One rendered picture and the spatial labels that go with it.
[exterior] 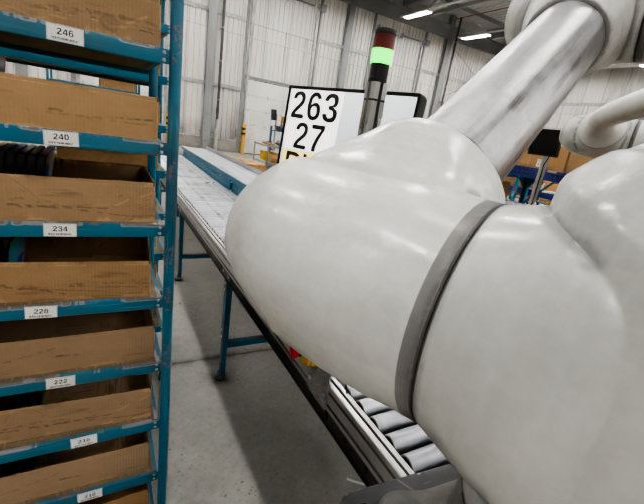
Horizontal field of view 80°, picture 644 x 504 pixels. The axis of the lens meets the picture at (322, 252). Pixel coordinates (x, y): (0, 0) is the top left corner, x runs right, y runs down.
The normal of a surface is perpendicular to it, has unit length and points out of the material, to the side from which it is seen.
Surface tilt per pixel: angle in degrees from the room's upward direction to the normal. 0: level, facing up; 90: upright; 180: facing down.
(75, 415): 91
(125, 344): 91
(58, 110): 91
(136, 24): 90
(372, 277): 69
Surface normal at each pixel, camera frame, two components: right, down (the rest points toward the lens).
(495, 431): -0.70, 0.18
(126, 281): 0.43, 0.34
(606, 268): -0.92, -0.14
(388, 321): -0.53, 0.01
